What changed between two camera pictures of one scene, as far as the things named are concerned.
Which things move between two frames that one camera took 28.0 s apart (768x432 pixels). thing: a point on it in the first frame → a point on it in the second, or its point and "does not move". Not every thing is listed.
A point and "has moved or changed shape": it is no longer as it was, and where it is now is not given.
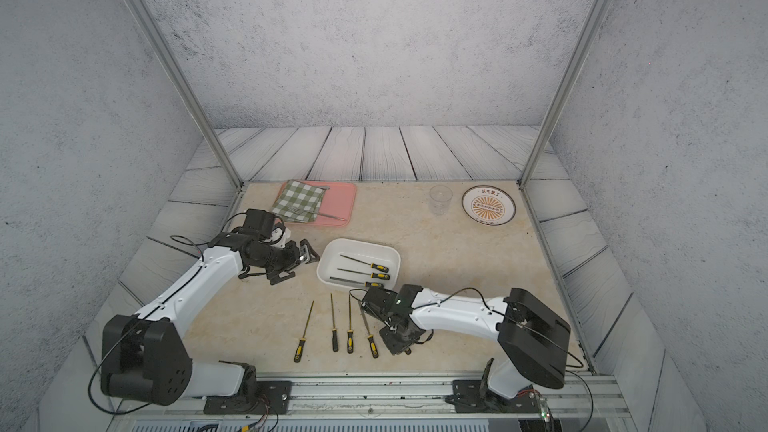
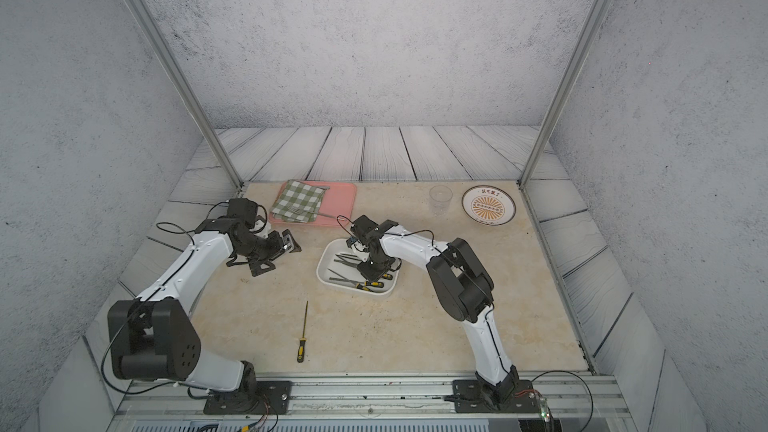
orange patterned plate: x=488 y=205 does not move
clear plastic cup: x=440 y=196 does not move
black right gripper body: x=393 y=341 → x=371 y=268
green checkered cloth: x=299 y=201 does not move
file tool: x=372 y=275 has moved or changed shape
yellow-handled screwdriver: x=368 y=284 does not move
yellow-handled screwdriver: x=350 y=335 → x=346 y=263
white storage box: x=354 y=264 does not move
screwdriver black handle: x=335 y=338 → x=346 y=261
